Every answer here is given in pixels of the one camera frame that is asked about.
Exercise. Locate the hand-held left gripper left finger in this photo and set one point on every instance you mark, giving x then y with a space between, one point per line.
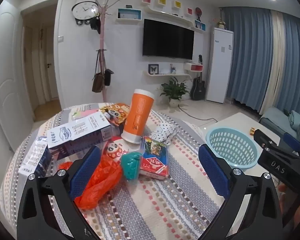
85 172

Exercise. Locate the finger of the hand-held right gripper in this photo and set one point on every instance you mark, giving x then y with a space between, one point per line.
292 141
263 140

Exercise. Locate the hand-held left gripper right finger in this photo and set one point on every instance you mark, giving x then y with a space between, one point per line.
215 172

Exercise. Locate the light blue plastic basket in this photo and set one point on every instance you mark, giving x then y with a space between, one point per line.
230 142

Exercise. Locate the red white panda packet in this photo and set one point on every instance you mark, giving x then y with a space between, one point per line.
115 150

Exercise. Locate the white blue carton box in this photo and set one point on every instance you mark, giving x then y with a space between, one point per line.
77 132

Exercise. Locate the orange panda snack packet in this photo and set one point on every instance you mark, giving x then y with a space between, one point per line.
116 112

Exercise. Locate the orange white cup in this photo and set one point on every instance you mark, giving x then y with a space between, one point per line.
137 115

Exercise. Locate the person's right hand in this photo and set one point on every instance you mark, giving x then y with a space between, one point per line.
282 189

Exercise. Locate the small colourful toy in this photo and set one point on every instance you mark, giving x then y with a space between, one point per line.
252 130

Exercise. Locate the orange plastic bag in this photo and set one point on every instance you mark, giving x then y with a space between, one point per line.
102 180

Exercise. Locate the teal sofa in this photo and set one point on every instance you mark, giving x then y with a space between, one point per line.
272 120

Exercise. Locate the teal sofa cushion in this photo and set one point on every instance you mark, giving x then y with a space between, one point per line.
298 120

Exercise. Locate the teal plastic packet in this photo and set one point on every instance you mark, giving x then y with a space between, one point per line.
130 165

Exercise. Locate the small white blue box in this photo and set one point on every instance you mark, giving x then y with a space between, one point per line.
35 157

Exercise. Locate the pink green packet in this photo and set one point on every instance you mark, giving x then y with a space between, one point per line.
82 113

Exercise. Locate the red blue card box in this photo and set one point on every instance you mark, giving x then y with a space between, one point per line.
153 162

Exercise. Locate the white polka dot packet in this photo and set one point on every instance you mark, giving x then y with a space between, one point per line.
165 130

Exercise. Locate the black guitar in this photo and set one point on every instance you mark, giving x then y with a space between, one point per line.
198 90

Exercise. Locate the blue beige curtain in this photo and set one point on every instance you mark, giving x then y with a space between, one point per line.
252 55

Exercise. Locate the white standing air conditioner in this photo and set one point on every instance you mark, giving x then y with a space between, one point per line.
220 65

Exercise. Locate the brown hanging bag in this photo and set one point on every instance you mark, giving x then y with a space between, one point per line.
98 83

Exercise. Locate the green potted plant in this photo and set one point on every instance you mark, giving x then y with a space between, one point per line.
175 88

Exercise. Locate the small black hanging bag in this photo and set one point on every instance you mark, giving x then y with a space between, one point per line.
108 77

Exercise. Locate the red white shelf box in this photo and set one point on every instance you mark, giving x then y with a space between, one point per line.
193 67

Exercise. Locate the pen cup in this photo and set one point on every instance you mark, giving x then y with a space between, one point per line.
173 70

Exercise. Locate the white door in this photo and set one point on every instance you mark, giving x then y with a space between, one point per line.
5 80

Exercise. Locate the pink coat rack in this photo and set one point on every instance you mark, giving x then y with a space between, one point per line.
103 45

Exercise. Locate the small blue shelf box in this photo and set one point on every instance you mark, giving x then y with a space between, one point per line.
200 25

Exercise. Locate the black hanging bag with flap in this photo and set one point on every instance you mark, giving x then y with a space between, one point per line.
95 25

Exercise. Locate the blue white shelf box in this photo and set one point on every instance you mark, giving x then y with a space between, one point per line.
128 15

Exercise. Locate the white curved low wall shelf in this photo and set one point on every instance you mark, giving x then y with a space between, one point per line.
165 75

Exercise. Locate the butterfly picture frame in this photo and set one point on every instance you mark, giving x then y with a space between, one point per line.
153 69

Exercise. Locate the white light switch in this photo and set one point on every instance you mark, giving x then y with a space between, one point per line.
60 39

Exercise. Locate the black wall television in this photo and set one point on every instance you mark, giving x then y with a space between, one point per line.
167 38

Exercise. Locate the white wavy wall shelf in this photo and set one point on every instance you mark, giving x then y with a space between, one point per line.
165 14

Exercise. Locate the yellow wall cube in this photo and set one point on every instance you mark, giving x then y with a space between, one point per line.
161 1
177 4

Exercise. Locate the panda wall clock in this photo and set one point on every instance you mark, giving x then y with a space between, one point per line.
85 10

